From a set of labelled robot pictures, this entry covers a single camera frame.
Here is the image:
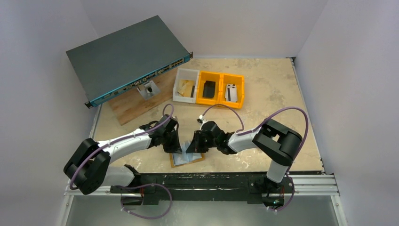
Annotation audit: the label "yellow leather card holder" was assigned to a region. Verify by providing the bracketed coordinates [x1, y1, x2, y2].
[169, 141, 205, 168]

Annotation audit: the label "gold cards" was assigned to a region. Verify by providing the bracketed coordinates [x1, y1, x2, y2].
[177, 80, 195, 98]

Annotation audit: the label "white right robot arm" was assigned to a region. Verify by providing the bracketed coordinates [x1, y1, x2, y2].
[184, 119, 303, 192]

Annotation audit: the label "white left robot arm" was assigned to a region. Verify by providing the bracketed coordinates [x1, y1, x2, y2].
[63, 114, 181, 194]

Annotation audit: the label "black card stack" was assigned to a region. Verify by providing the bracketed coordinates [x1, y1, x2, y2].
[202, 81, 216, 98]

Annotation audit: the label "white cards with stripe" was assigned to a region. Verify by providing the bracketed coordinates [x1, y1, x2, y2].
[225, 83, 238, 103]

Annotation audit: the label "yellow middle bin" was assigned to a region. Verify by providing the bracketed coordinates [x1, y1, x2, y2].
[196, 71, 222, 105]

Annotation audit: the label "yellow bin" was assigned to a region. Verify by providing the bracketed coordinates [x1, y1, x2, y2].
[196, 71, 222, 105]
[219, 73, 245, 109]

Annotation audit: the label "wooden board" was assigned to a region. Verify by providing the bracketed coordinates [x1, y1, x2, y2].
[107, 68, 177, 125]

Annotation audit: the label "white plastic bin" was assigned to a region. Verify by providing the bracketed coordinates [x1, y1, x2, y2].
[173, 68, 200, 104]

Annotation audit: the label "yellow right bin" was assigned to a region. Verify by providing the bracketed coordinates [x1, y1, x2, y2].
[219, 73, 245, 109]

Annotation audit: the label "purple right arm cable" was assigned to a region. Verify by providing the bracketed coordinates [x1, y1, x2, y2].
[199, 104, 309, 172]

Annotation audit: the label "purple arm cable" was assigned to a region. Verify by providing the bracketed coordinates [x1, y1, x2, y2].
[199, 104, 309, 172]
[69, 103, 175, 190]

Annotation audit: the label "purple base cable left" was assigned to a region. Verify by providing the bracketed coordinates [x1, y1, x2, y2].
[120, 183, 173, 220]

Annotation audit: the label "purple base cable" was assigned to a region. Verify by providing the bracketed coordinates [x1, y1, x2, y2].
[120, 183, 173, 220]
[265, 176, 295, 213]

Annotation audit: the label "grey metal bracket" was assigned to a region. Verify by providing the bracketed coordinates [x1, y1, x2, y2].
[137, 80, 160, 100]

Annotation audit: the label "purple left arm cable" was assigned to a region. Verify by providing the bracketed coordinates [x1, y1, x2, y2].
[69, 103, 175, 190]

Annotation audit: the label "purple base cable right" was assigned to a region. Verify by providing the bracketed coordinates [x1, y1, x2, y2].
[265, 176, 295, 213]

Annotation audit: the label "grey network switch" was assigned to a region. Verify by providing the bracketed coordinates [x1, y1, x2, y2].
[66, 16, 193, 108]

